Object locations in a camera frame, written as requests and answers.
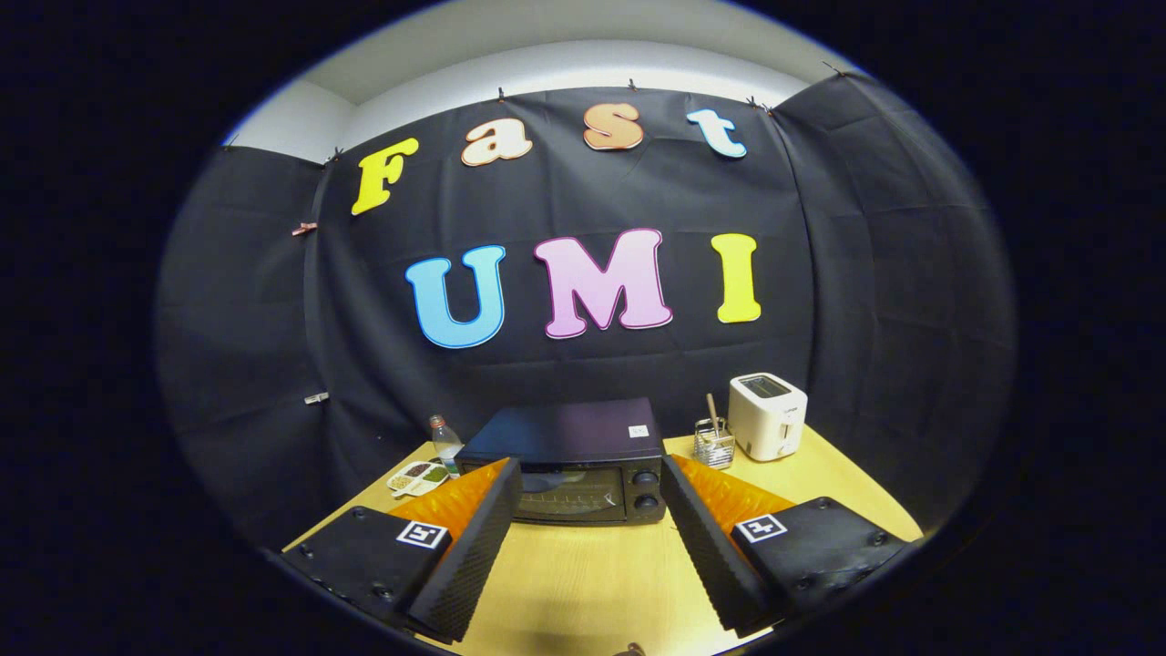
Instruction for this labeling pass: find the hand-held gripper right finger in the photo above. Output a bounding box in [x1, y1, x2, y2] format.
[660, 453, 912, 639]

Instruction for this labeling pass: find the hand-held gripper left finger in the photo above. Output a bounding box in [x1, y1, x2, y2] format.
[282, 456, 525, 643]

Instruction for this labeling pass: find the black toaster oven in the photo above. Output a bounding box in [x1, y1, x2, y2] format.
[454, 396, 668, 527]

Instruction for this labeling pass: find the white bread toaster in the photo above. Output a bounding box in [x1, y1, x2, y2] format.
[728, 373, 810, 463]

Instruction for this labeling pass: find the white divided bean dish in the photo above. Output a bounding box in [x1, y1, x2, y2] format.
[387, 459, 453, 498]

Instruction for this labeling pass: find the clear plastic bottle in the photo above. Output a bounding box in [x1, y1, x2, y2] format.
[429, 415, 465, 478]

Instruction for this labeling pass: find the black backdrop cloth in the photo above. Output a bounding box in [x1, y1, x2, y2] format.
[155, 68, 1018, 548]

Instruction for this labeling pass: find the wire mesh utensil holder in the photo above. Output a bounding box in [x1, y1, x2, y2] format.
[693, 417, 736, 471]

